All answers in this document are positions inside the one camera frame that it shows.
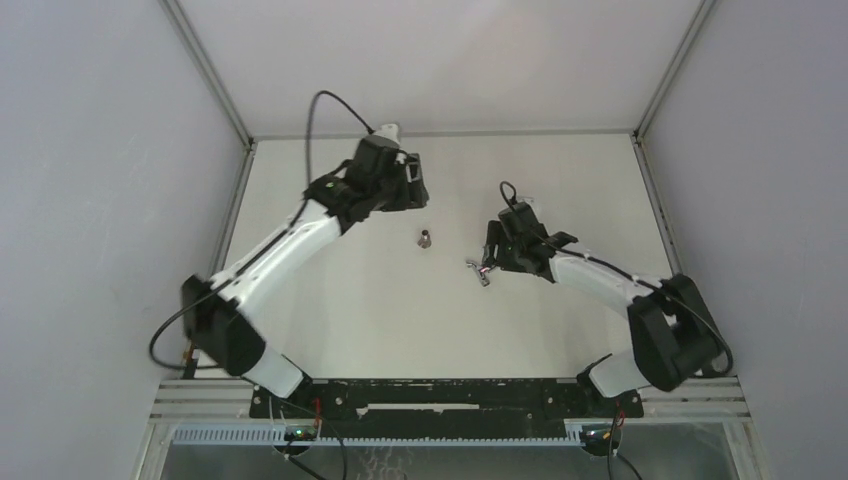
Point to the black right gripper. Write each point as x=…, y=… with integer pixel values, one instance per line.
x=496, y=235

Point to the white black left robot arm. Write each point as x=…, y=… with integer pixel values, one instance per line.
x=218, y=313

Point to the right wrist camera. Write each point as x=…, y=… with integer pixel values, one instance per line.
x=530, y=202

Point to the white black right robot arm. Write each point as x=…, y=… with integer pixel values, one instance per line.
x=673, y=335

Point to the chrome water faucet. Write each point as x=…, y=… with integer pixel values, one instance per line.
x=478, y=272

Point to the aluminium frame rail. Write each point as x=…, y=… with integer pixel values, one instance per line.
x=204, y=401

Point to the threaded metal pipe fitting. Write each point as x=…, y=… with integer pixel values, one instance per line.
x=425, y=239

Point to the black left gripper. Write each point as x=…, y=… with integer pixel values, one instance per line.
x=412, y=194

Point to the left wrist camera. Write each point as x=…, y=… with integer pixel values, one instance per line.
x=387, y=135

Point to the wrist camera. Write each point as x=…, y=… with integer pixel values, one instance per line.
x=387, y=135
x=530, y=202

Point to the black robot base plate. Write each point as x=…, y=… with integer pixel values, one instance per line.
x=445, y=409

